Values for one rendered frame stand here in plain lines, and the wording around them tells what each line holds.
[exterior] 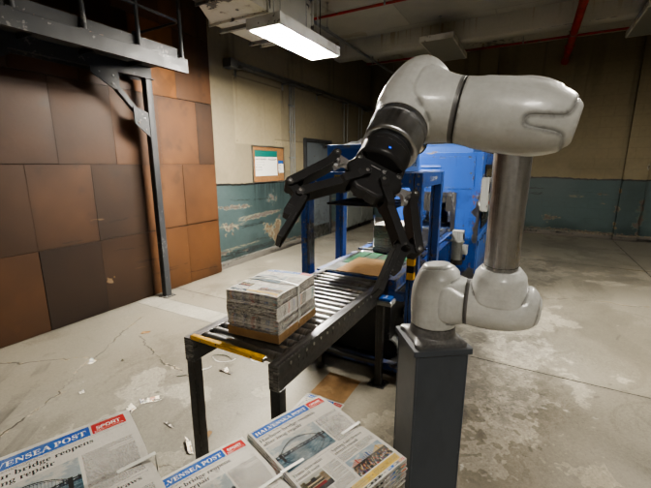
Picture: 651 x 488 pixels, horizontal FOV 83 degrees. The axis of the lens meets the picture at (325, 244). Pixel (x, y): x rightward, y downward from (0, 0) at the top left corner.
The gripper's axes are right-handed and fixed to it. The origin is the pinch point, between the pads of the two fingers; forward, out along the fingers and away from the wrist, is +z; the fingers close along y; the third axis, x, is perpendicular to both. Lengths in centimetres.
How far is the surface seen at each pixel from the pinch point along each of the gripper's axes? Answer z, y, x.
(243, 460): 28, -6, -75
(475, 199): -304, -130, -288
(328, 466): 20, -26, -68
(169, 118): -232, 247, -333
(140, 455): 33, 14, -46
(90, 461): 38, 22, -46
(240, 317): -17, 22, -133
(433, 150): -346, -61, -289
